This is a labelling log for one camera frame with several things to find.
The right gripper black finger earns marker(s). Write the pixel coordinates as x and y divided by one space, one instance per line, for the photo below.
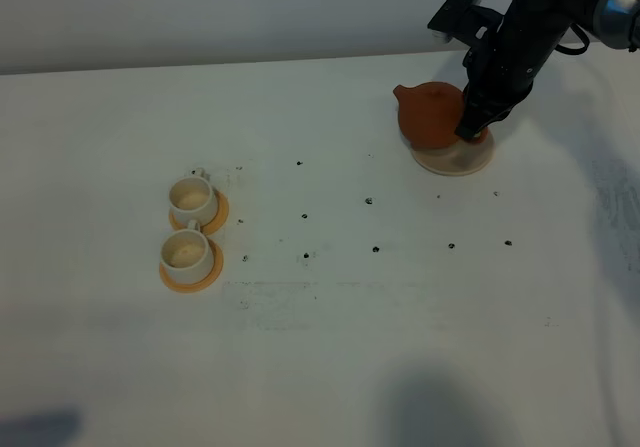
478 114

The orange saucer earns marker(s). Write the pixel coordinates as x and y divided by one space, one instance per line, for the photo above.
215 224
205 282

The beige round teapot coaster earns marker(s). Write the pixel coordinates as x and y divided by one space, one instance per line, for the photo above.
460 159

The brown clay teapot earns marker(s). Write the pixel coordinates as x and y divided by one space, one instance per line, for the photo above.
429 114

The near orange saucer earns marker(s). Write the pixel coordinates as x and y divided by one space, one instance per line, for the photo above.
205 282

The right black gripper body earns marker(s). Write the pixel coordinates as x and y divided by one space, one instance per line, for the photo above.
530 32

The far orange saucer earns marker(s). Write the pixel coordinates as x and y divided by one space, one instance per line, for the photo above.
215 224

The near white teacup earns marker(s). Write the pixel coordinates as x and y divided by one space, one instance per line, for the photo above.
186 255

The far white teacup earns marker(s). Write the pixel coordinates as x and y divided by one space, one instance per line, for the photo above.
193 197

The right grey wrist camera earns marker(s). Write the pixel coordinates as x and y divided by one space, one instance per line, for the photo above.
466 21

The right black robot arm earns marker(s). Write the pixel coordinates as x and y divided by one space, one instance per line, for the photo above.
616 24

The white teacup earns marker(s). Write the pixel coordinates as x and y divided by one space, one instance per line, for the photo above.
193 197
186 255

